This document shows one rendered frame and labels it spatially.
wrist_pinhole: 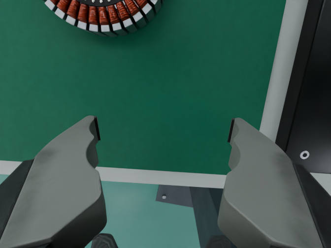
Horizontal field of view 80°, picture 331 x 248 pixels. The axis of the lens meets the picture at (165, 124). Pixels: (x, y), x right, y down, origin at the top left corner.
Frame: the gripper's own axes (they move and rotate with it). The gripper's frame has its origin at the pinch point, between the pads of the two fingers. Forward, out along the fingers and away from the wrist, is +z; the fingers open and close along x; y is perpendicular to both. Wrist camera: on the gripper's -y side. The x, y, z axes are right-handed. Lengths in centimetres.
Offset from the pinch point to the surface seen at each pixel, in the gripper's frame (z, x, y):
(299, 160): 4.8, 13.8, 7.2
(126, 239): 59, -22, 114
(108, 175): 6.3, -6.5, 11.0
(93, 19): 6.1, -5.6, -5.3
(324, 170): 4.5, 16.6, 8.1
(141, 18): 6.6, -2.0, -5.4
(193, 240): 59, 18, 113
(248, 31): 9.6, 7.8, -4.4
